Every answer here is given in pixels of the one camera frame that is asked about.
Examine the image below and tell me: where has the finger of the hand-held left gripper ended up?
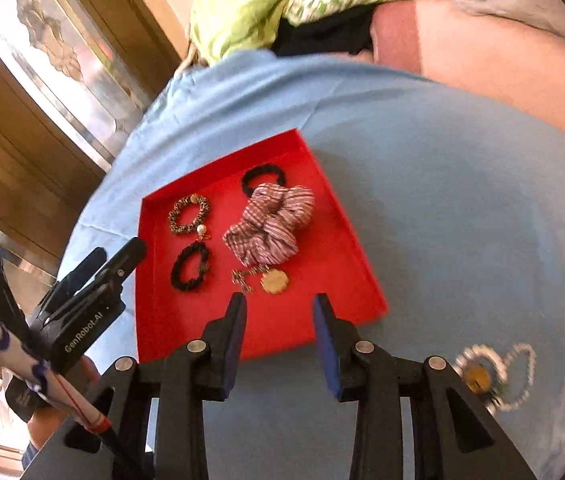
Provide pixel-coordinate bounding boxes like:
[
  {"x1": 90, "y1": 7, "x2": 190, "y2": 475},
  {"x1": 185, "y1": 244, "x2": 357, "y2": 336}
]
[
  {"x1": 0, "y1": 222, "x2": 109, "y2": 342},
  {"x1": 36, "y1": 236, "x2": 149, "y2": 332}
]

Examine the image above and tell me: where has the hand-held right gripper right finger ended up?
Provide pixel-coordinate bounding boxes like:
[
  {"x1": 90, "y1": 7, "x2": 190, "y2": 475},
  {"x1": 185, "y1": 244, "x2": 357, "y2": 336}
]
[{"x1": 311, "y1": 293, "x2": 538, "y2": 480}]

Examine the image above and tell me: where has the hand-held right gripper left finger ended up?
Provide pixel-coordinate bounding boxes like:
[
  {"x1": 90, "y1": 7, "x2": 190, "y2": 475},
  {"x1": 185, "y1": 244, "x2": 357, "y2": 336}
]
[{"x1": 22, "y1": 291, "x2": 248, "y2": 480}]

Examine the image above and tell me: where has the black beaded bracelet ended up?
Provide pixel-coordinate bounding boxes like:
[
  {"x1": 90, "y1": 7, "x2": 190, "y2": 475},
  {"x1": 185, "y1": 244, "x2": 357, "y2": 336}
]
[{"x1": 171, "y1": 241, "x2": 212, "y2": 292}]

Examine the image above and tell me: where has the gold chain with round pendant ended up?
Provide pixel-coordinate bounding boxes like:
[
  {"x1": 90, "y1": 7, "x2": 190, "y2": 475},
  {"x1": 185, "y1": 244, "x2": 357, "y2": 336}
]
[{"x1": 231, "y1": 265, "x2": 291, "y2": 296}]

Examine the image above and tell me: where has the red shallow box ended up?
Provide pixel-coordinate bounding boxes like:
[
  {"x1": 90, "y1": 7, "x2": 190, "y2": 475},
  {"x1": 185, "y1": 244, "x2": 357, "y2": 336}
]
[{"x1": 135, "y1": 128, "x2": 389, "y2": 364}]

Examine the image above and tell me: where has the leopard print hair tie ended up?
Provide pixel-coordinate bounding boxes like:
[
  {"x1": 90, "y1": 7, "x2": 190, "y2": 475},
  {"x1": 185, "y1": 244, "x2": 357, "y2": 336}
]
[{"x1": 167, "y1": 194, "x2": 212, "y2": 239}]

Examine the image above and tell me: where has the red white plaid scrunchie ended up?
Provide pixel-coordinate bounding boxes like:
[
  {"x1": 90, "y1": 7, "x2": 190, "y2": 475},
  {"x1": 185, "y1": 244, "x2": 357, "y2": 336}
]
[{"x1": 222, "y1": 183, "x2": 316, "y2": 266}]

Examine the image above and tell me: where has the thin black hair tie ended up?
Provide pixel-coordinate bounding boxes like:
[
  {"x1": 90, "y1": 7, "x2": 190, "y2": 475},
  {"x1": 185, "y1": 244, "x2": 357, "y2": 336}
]
[{"x1": 241, "y1": 163, "x2": 287, "y2": 196}]

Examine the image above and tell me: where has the pearl bracelet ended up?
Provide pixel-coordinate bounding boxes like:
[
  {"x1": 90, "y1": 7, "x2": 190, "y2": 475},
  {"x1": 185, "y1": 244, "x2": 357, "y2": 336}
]
[{"x1": 455, "y1": 342, "x2": 538, "y2": 414}]

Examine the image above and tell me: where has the person's left hand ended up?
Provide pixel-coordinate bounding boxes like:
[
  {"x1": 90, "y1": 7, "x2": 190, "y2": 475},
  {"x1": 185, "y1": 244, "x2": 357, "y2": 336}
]
[{"x1": 26, "y1": 356, "x2": 102, "y2": 453}]

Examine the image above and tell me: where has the blue blanket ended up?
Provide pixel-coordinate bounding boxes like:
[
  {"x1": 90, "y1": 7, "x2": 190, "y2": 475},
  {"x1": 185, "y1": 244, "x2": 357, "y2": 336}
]
[{"x1": 56, "y1": 50, "x2": 565, "y2": 480}]

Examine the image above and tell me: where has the stained glass window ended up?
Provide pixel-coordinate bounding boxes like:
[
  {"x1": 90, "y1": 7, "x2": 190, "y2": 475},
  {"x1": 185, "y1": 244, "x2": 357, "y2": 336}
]
[{"x1": 0, "y1": 0, "x2": 152, "y2": 162}]

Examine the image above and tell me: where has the green quilted comforter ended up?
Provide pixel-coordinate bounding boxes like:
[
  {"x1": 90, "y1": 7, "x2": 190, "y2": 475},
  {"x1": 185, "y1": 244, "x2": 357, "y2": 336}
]
[{"x1": 190, "y1": 0, "x2": 514, "y2": 64}]

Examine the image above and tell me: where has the black cloth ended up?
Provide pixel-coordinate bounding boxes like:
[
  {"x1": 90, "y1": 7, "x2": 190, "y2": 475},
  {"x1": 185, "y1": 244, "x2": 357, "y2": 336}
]
[{"x1": 269, "y1": 5, "x2": 381, "y2": 59}]

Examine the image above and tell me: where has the pink sofa cushion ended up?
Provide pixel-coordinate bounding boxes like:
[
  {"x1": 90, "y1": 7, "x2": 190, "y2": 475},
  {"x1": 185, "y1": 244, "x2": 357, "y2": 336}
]
[{"x1": 370, "y1": 0, "x2": 565, "y2": 154}]

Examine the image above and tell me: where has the grey pillow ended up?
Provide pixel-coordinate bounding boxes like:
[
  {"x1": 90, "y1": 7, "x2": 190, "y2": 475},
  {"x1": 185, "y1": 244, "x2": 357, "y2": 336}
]
[{"x1": 453, "y1": 0, "x2": 565, "y2": 69}]

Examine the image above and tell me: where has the white wrapped cable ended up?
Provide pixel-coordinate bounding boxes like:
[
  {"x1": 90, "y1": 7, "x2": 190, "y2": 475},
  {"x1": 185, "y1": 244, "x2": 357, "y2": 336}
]
[{"x1": 0, "y1": 287, "x2": 144, "y2": 480}]

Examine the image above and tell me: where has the wooden door frame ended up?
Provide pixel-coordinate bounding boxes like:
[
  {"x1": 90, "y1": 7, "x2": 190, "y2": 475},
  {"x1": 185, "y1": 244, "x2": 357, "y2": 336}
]
[{"x1": 0, "y1": 0, "x2": 189, "y2": 266}]

